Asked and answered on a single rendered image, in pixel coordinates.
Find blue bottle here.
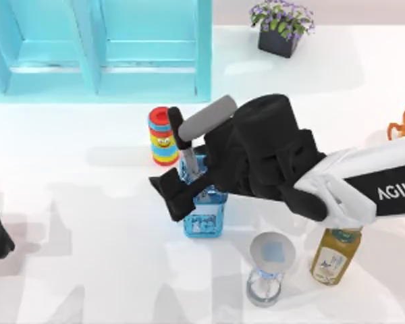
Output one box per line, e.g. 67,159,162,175
178,153,229,239

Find red yellow blue striped can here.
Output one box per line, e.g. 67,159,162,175
147,106,180,167

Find light blue rack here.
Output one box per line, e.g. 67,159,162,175
0,0,213,104

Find purple flowers in black pot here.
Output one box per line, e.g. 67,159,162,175
248,0,317,59

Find yellow bottle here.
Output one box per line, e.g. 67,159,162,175
309,226,364,286

